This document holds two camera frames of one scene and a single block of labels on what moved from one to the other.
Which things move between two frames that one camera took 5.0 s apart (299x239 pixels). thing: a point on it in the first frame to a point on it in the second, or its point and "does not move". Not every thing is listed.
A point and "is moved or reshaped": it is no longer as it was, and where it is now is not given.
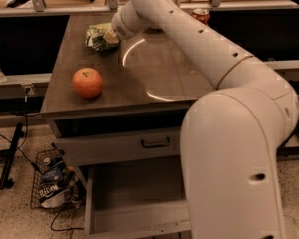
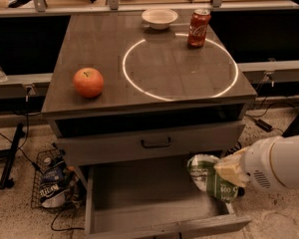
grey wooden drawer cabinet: [117, 108] does not move
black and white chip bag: [52, 194] does not move
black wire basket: [55, 185] does not move
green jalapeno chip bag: [102, 37] is moved or reshaped
